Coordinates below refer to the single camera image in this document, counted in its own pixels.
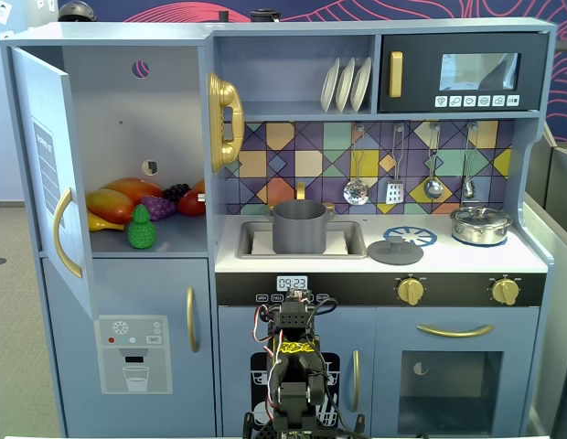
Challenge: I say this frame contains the gray plastic pot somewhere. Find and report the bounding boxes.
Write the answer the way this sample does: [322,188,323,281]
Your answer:
[264,199,336,255]

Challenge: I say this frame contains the gold cabinet door handle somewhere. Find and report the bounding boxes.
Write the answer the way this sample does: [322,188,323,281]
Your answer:
[52,187,83,279]

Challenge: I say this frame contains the yellow toy banana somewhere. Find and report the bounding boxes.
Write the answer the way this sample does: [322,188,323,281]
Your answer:
[88,212,127,233]

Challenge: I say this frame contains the large orange red toy mango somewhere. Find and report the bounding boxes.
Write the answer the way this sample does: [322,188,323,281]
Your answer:
[102,177,165,207]

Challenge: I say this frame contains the purple toy grapes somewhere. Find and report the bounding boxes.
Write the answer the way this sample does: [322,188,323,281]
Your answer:
[140,195,178,222]

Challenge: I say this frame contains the white toy plate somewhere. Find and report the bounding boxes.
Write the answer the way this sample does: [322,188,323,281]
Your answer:
[335,57,357,113]
[320,58,342,113]
[349,57,373,113]

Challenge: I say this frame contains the gold oven handle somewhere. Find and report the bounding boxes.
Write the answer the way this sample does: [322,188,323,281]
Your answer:
[415,323,496,338]

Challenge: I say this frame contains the blue cabinet door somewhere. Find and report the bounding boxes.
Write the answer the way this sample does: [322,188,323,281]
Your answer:
[9,47,101,324]

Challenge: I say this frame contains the dark toy grapes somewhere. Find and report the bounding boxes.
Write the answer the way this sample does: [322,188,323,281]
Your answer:
[162,183,192,203]

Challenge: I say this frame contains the steel pot lid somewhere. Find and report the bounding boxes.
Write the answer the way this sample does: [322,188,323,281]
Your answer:
[450,205,512,226]

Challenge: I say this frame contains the black shopping list sticker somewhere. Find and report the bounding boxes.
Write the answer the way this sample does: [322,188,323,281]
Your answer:
[30,116,56,216]

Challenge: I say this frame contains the green toy pineapple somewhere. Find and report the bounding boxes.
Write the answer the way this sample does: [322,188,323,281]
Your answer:
[127,203,158,251]

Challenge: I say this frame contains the gold fridge door handle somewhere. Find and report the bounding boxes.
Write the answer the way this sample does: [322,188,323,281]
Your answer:
[186,286,200,354]

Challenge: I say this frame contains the steel toy skimmer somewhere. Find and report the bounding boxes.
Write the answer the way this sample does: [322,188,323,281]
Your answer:
[342,123,371,206]

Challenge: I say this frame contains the steel toy spoon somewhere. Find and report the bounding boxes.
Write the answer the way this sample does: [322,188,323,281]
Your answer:
[461,122,479,200]

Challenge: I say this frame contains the steel toy pot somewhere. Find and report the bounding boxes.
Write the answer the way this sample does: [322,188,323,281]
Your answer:
[449,214,513,246]

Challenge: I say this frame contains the red toy apple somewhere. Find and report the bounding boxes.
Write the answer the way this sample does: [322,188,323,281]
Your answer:
[177,189,207,217]

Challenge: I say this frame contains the steel toy ladle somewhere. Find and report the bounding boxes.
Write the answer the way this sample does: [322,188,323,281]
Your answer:
[423,122,444,200]

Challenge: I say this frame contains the gold toy telephone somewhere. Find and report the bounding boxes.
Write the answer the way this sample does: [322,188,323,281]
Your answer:
[207,72,245,173]

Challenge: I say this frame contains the gray pot lid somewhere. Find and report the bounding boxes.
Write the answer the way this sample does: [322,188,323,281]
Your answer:
[367,228,424,265]

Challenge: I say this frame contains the toy microwave with gold handle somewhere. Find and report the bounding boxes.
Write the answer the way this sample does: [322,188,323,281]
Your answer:
[378,32,550,113]

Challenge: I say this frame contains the black helmet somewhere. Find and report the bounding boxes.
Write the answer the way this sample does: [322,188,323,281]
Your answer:
[57,0,98,23]

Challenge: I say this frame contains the blue wooden toy kitchen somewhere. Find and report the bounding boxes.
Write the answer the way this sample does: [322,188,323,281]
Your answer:
[0,16,555,438]

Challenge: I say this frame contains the blue dishwasher door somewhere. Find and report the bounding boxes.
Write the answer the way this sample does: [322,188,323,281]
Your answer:
[218,305,376,438]

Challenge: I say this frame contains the blue oven door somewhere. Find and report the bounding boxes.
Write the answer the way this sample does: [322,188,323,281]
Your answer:
[374,306,540,435]

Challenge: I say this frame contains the gold stove knob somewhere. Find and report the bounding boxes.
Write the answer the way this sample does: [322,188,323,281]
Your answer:
[490,276,522,306]
[396,276,426,306]

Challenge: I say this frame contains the gray toy sink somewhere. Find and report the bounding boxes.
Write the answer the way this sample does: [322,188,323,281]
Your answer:
[237,220,368,261]

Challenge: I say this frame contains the gold dishwasher handle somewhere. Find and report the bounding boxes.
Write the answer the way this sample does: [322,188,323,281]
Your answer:
[351,349,361,412]

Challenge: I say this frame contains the blue fridge door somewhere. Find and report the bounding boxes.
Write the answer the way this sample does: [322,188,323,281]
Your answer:
[41,257,217,438]

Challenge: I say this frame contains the steel toy spatula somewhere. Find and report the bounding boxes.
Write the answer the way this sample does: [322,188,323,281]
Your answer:
[385,123,406,206]

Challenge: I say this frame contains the yellow red toy mango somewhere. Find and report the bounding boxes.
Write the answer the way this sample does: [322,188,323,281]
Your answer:
[85,188,137,225]

